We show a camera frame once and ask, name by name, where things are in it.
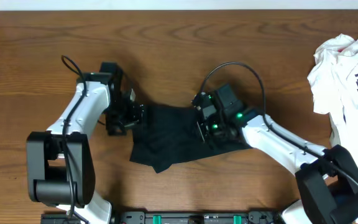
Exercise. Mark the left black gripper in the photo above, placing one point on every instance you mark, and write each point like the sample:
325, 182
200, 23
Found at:
134, 112

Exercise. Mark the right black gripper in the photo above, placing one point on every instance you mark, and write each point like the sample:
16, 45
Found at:
205, 135

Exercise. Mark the black polo shirt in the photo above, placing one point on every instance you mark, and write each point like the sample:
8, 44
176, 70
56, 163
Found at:
169, 135

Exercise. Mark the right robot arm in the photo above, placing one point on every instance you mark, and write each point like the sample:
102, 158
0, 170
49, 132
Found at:
327, 179

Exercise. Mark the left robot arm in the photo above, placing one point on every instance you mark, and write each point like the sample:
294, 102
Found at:
60, 170

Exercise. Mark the white t-shirt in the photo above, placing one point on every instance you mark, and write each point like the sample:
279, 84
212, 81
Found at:
334, 85

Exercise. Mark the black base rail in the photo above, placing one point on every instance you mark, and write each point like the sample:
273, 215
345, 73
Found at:
253, 217

